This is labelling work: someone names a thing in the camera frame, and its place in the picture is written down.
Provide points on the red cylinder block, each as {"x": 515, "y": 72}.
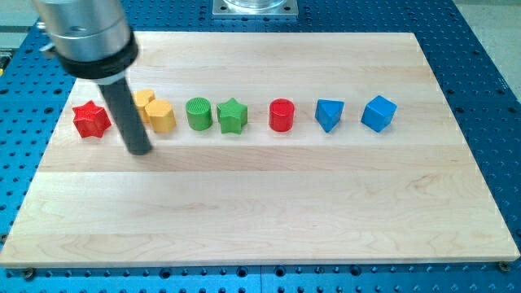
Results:
{"x": 281, "y": 114}

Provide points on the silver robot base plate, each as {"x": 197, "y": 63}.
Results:
{"x": 232, "y": 8}

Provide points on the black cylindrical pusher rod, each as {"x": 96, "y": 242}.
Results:
{"x": 120, "y": 102}

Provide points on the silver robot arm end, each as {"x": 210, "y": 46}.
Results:
{"x": 92, "y": 39}

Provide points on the yellow hexagon block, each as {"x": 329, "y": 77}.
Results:
{"x": 161, "y": 115}

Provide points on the red star block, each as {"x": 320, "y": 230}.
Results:
{"x": 91, "y": 120}

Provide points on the green star block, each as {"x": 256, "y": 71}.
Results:
{"x": 232, "y": 116}

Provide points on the blue cube block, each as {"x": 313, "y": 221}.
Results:
{"x": 378, "y": 113}

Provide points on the light wooden board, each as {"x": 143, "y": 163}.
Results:
{"x": 411, "y": 193}

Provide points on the blue triangular prism block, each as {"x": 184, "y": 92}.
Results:
{"x": 328, "y": 113}

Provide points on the yellow heart block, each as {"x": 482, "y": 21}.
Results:
{"x": 141, "y": 99}

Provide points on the green cylinder block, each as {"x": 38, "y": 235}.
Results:
{"x": 199, "y": 113}

